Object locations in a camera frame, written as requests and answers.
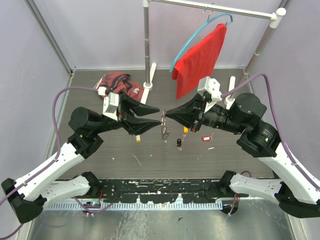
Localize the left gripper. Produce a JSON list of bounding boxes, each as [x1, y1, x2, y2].
[[93, 93, 163, 136]]

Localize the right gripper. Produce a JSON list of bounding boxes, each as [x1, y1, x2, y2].
[[165, 92, 246, 134]]

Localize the yellow tag key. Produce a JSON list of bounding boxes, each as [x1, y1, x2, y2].
[[183, 127, 189, 137], [135, 135, 141, 143]]

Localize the metal keyring with keys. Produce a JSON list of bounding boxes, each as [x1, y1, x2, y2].
[[161, 109, 170, 141]]

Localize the black tag key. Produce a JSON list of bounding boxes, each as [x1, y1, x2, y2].
[[176, 138, 182, 151]]

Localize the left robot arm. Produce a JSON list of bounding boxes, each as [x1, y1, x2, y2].
[[1, 93, 161, 224]]

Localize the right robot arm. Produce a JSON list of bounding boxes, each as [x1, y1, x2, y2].
[[165, 93, 320, 219]]

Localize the red tag key right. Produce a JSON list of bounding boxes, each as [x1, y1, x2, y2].
[[201, 133, 214, 142]]

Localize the crumpled maroon shirt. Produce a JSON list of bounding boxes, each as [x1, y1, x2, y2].
[[94, 71, 144, 102]]

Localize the white metal clothes rack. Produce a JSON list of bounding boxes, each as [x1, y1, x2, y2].
[[137, 0, 287, 113]]

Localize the red cloth on hanger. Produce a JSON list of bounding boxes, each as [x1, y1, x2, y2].
[[171, 23, 227, 99]]

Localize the teal clothes hanger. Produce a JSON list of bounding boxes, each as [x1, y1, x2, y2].
[[169, 10, 234, 73]]

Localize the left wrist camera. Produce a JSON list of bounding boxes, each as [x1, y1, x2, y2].
[[97, 86, 120, 121]]

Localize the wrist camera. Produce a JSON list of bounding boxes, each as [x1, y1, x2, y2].
[[197, 76, 222, 113], [97, 86, 120, 121]]

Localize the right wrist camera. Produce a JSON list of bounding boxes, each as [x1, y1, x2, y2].
[[197, 76, 222, 113]]

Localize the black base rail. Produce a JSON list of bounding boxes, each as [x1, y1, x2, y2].
[[94, 178, 226, 204]]

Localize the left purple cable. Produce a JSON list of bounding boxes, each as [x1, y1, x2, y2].
[[0, 86, 101, 238]]

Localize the purple cable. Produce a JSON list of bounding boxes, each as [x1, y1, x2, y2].
[[0, 86, 101, 238], [221, 72, 320, 191]]

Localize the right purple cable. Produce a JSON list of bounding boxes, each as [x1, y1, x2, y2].
[[221, 72, 320, 191]]

